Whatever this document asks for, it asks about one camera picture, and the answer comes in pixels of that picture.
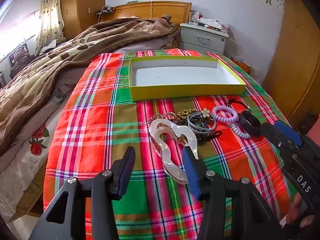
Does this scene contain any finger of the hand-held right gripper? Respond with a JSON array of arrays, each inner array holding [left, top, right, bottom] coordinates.
[[261, 122, 298, 161], [274, 120, 304, 148]]

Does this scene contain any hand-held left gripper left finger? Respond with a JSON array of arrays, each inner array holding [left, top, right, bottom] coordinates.
[[29, 146, 136, 240]]

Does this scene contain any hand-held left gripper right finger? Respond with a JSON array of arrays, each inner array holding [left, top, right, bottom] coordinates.
[[182, 147, 288, 240]]

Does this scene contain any black wristband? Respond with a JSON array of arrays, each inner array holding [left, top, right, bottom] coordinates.
[[239, 110, 263, 137]]

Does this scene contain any light blue spiral hair tie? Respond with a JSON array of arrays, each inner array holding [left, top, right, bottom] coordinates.
[[230, 122, 251, 139]]

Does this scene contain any large pearly hair claw clip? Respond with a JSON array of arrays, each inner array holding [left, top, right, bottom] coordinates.
[[149, 119, 199, 185]]

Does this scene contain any purple spiral hair tie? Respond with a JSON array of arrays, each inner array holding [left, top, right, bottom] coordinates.
[[212, 106, 238, 123]]

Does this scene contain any gold bead chain bracelet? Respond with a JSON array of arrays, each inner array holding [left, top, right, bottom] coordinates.
[[179, 109, 200, 118]]

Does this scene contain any pink rhinestone hair clip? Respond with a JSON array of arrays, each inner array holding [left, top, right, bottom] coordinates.
[[150, 114, 180, 126]]

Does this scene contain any grey hair tie with flower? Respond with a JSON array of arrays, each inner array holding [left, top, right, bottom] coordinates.
[[187, 108, 216, 134]]

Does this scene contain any yellow-green shallow cardboard box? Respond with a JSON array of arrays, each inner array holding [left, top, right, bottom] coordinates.
[[129, 56, 247, 102]]

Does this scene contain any person's right hand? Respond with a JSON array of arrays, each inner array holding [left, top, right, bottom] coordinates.
[[282, 194, 320, 240]]

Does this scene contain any red green plaid cloth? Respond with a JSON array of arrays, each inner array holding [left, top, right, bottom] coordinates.
[[43, 49, 298, 240]]

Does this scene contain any large wooden wardrobe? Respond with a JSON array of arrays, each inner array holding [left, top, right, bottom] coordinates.
[[261, 0, 320, 130]]

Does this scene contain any brown patterned fleece blanket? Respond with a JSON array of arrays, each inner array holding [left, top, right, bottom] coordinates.
[[0, 17, 180, 155]]

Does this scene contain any grey two-drawer nightstand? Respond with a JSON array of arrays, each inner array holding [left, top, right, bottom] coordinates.
[[179, 23, 230, 55]]

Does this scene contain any clutter of small packets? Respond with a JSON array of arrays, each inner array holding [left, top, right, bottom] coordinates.
[[200, 17, 230, 32]]

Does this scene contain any clear glass cup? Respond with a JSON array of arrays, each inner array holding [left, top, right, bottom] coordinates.
[[189, 12, 203, 23]]

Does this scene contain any teddy bear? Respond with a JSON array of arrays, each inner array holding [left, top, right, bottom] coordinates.
[[7, 43, 32, 68]]

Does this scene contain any power strip with plugs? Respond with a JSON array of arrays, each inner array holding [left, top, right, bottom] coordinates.
[[96, 5, 116, 15]]

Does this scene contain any wooden headboard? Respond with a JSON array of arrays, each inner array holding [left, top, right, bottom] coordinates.
[[99, 1, 192, 25]]

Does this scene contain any tall wooden cabinet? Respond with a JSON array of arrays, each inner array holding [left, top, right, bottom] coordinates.
[[60, 0, 105, 40]]

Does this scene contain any spotted cream curtain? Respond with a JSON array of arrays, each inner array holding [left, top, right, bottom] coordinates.
[[35, 0, 66, 53]]

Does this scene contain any wooden bed frame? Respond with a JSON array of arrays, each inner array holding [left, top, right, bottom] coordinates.
[[15, 165, 47, 219]]

